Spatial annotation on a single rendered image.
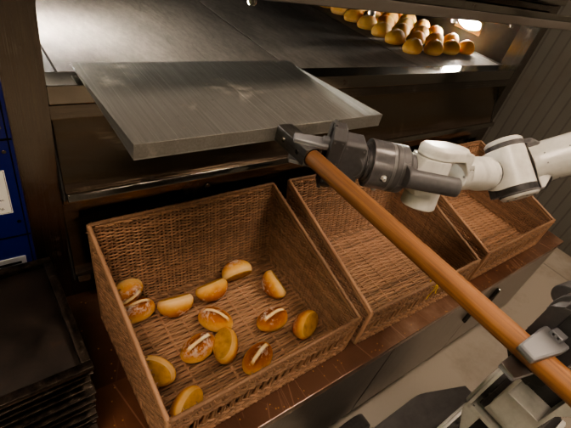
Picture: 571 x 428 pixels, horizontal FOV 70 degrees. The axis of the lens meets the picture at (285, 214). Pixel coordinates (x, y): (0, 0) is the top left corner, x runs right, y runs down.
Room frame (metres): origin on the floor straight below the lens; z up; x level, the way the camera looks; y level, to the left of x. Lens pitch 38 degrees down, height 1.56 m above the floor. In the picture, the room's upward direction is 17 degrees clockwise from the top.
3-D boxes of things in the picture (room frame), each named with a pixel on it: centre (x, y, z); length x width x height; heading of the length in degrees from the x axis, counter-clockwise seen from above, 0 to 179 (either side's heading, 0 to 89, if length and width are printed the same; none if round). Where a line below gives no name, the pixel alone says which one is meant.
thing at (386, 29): (2.03, -0.23, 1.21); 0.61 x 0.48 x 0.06; 46
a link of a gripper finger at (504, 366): (0.33, -0.32, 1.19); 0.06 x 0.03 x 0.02; 128
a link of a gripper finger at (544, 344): (0.33, -0.32, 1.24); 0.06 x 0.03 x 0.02; 128
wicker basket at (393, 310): (1.12, -0.33, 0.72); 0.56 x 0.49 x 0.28; 134
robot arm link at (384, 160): (0.66, -0.10, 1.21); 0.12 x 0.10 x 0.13; 101
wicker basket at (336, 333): (0.70, 0.08, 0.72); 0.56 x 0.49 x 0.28; 137
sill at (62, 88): (1.32, -0.12, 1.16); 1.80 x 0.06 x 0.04; 136
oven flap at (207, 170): (1.30, -0.14, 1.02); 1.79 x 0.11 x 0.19; 136
